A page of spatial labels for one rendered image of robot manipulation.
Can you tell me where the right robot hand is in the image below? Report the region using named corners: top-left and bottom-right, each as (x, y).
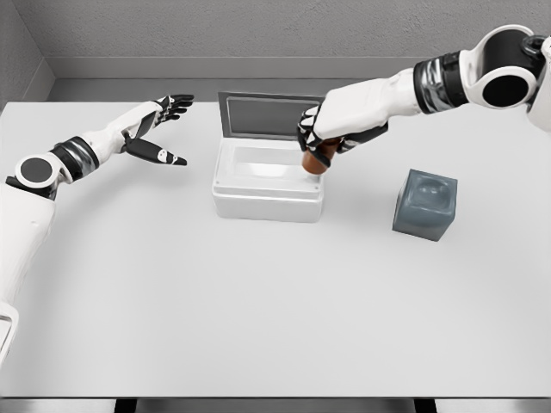
top-left (296, 86), bottom-right (389, 169)

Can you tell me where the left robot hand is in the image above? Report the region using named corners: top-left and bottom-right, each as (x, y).
top-left (115, 94), bottom-right (195, 168)

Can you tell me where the brown cylindrical bottle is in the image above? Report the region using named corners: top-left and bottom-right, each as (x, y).
top-left (300, 138), bottom-right (337, 176)

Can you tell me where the white box with open lid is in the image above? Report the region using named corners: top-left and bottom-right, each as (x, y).
top-left (211, 90), bottom-right (326, 224)

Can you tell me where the grey cube block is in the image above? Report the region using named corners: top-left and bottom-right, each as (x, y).
top-left (392, 168), bottom-right (459, 241)

